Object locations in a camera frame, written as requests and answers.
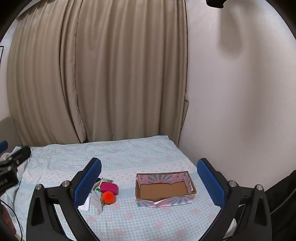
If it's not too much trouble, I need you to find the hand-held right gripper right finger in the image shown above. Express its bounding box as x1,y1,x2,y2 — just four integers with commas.
196,158,273,241

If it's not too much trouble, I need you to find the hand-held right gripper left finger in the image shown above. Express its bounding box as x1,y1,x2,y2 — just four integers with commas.
26,157,102,241

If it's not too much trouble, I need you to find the green snack packet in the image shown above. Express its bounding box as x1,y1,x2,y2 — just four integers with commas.
97,177,114,186

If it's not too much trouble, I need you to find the pink plastic container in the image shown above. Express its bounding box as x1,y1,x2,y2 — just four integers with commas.
100,182,118,195

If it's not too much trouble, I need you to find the grey cloth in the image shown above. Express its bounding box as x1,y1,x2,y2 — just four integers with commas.
90,192,105,214

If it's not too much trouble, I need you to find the white cloth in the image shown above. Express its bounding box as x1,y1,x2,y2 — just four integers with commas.
78,185,99,212

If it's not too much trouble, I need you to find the orange pom-pom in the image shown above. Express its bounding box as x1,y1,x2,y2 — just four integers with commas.
101,191,115,205

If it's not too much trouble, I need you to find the pink printed cardboard box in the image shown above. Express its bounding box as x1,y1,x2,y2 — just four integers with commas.
135,171,197,208

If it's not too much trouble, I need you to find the light blue checked bed sheet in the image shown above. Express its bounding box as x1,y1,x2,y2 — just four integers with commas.
0,134,222,241

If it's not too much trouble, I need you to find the dark clothing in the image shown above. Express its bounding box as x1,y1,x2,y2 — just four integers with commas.
264,169,296,241

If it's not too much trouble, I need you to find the beige curtain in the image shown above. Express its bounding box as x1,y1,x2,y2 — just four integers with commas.
7,0,189,149

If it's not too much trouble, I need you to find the black cable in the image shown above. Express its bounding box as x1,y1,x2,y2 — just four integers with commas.
0,199,23,241

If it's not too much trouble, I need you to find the black wall fixture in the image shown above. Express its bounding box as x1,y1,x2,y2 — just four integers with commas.
206,0,227,9

